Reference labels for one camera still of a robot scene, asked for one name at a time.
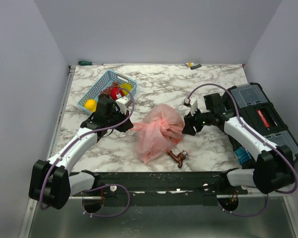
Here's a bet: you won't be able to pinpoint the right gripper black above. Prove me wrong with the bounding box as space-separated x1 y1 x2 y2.
182 106 214 136

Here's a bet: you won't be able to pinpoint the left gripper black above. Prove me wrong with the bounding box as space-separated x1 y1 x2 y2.
106 108 134 133

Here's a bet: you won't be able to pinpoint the pink plastic bag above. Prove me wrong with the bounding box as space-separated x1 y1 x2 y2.
131 104 185 163

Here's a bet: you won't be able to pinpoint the small red fake fruit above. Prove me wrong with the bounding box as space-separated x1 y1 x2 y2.
110 87 125 101

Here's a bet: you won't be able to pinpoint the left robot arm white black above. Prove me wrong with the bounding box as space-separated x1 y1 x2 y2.
28 96 135 210

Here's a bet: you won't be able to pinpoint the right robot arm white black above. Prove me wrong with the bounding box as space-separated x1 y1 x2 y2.
182 93 298 194

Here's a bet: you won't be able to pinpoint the yellow fake fruit right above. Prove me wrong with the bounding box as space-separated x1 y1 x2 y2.
120 83 132 96

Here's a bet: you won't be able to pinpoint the fake purple grapes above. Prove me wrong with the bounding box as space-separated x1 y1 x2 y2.
99 81 119 96

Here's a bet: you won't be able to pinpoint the brown brass faucet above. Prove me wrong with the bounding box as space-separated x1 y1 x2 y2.
166 150 188 169

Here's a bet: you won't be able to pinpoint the blue plastic basket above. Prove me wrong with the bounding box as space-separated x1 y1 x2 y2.
77 70 137 115

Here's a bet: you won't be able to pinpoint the small yellow black tool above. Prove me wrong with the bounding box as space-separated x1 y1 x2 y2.
185 62 202 70

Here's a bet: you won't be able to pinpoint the black tool box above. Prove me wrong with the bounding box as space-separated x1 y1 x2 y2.
228 83 298 163

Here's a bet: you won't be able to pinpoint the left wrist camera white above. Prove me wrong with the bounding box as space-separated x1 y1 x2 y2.
115 96 132 115

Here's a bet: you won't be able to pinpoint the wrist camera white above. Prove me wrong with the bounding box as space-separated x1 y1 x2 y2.
115 96 132 115
183 97 198 116

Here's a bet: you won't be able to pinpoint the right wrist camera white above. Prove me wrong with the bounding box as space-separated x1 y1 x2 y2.
183 97 198 116

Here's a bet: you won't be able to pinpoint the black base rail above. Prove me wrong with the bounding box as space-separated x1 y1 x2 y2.
73 172 247 207

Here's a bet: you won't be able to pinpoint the green handled screwdriver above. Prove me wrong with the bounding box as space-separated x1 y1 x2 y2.
77 60 103 66

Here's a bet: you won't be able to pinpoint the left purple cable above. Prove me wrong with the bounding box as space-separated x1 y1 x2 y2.
39 88 135 218

